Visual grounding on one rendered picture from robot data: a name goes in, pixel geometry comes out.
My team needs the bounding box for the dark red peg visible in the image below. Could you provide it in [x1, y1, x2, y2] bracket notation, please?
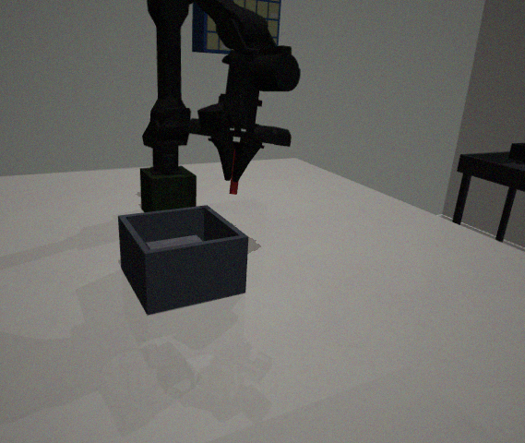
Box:
[230, 150, 239, 195]

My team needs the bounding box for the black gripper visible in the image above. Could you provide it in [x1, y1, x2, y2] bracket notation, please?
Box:
[186, 89, 292, 182]

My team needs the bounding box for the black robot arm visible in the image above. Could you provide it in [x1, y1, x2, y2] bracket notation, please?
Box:
[142, 0, 301, 175]

